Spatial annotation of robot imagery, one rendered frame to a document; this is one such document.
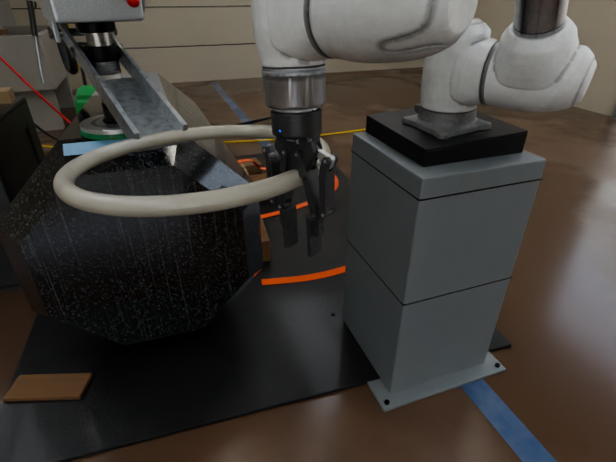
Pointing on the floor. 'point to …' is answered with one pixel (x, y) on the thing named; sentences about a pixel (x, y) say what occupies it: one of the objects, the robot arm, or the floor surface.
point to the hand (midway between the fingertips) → (302, 232)
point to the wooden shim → (48, 387)
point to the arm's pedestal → (431, 264)
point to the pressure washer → (82, 93)
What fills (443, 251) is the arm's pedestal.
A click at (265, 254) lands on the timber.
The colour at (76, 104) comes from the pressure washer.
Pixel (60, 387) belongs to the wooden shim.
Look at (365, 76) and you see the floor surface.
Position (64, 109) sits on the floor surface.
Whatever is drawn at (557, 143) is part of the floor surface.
